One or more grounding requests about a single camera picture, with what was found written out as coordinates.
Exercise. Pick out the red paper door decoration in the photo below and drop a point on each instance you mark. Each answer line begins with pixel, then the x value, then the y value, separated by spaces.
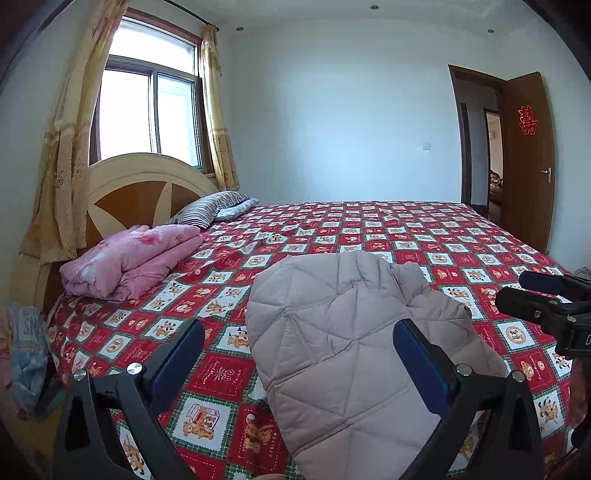
pixel 527 120

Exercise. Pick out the beige quilted down jacket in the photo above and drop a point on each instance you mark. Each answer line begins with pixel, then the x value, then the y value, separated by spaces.
pixel 332 346

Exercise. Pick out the pile of dark clothes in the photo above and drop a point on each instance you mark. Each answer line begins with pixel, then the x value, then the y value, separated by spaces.
pixel 584 273

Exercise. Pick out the pale patterned pillow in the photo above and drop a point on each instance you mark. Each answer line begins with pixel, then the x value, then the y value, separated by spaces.
pixel 238 210

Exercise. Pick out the striped pillow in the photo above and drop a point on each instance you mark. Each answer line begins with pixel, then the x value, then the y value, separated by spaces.
pixel 207 207

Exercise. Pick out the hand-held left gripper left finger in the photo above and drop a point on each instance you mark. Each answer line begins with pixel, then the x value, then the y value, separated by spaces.
pixel 178 364

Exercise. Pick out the brown wooden door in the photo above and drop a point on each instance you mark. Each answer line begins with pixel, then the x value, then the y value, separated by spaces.
pixel 526 198

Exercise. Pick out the blue printed plastic bag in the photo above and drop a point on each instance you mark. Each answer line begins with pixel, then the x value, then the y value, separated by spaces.
pixel 27 355

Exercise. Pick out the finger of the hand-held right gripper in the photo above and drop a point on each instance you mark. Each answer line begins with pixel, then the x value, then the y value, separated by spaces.
pixel 531 304
pixel 549 282

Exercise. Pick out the cream and wood headboard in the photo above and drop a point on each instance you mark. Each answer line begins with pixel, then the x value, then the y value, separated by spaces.
pixel 134 194

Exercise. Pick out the black curtain rod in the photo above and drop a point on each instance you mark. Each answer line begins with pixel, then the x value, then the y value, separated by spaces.
pixel 191 14

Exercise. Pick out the pink floral folded quilt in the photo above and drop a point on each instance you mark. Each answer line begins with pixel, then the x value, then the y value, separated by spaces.
pixel 129 258

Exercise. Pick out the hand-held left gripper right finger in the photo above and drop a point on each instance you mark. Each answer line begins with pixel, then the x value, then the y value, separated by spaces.
pixel 418 364

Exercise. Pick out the long yellow floral curtain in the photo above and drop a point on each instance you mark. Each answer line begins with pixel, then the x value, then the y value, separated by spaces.
pixel 74 147

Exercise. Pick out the red checkered cartoon bedsheet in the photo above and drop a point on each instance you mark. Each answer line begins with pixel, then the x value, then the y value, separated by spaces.
pixel 369 226

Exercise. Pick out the window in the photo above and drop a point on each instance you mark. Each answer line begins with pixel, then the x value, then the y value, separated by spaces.
pixel 147 101

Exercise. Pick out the dark wooden door frame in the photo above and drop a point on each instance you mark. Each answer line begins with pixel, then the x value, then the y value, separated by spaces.
pixel 455 138

